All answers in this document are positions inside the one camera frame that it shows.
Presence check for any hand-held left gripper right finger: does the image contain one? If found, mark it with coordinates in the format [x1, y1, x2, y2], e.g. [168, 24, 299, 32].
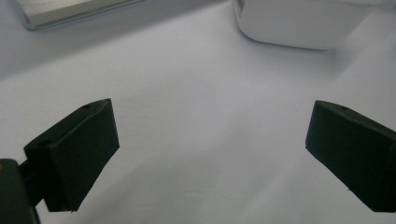
[304, 99, 396, 214]

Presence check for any white container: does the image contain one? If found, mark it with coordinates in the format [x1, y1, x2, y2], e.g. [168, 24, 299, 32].
[233, 0, 396, 51]

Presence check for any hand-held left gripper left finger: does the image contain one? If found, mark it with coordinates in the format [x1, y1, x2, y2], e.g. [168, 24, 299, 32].
[18, 98, 120, 213]

